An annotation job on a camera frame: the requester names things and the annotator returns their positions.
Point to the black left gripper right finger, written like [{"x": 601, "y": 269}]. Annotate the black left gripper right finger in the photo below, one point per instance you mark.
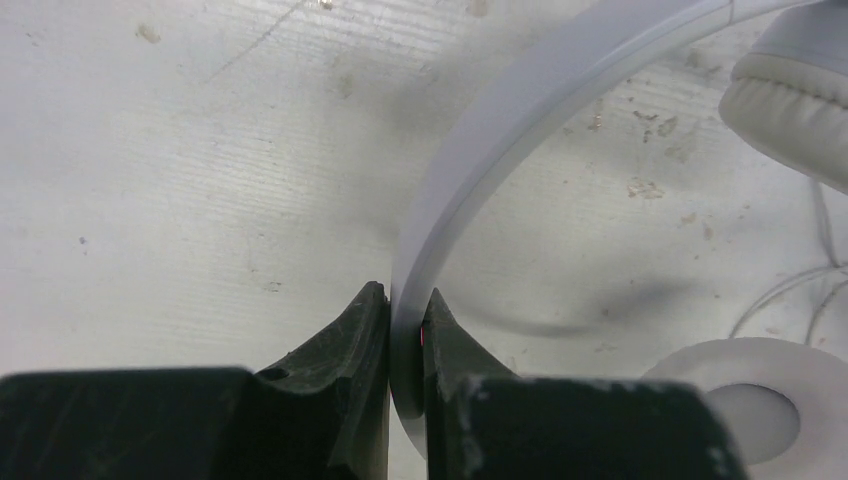
[{"x": 483, "y": 421}]

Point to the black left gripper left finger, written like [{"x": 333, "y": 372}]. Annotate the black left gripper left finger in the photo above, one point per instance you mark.
[{"x": 321, "y": 412}]

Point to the white headphones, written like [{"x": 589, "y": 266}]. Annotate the white headphones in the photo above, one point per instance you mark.
[{"x": 657, "y": 190}]

